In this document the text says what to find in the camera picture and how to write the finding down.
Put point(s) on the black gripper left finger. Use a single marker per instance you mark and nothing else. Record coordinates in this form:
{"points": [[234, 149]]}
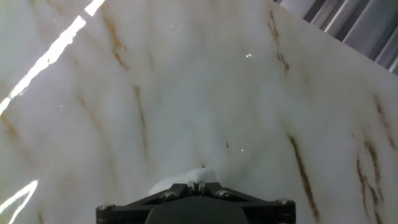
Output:
{"points": [[130, 211]]}

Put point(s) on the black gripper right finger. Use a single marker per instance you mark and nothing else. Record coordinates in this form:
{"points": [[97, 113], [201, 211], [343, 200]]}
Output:
{"points": [[267, 211]]}

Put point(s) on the white cloth wipe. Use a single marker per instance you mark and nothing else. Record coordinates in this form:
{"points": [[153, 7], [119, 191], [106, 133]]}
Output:
{"points": [[196, 175]]}

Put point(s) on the marble pattern board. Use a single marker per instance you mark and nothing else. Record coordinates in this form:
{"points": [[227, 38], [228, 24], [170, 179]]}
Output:
{"points": [[217, 93]]}

